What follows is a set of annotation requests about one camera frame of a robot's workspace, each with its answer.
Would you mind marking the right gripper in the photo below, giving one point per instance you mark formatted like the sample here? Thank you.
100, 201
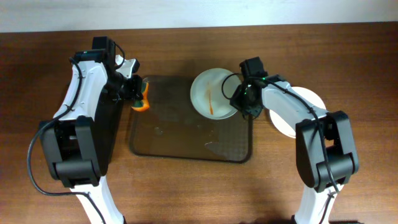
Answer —
243, 103

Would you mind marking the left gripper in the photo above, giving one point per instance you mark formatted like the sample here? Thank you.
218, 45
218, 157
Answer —
135, 88

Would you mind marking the green and orange sponge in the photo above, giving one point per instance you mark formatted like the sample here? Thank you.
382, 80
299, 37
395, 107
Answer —
141, 102

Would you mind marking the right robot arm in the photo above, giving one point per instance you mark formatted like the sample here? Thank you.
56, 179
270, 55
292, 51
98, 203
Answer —
326, 155

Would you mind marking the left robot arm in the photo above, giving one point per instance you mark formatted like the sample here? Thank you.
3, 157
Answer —
78, 141

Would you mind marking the black sponge tray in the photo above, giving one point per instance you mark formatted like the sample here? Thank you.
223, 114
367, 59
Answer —
107, 117

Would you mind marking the brown serving tray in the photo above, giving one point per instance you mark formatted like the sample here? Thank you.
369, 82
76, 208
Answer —
171, 127

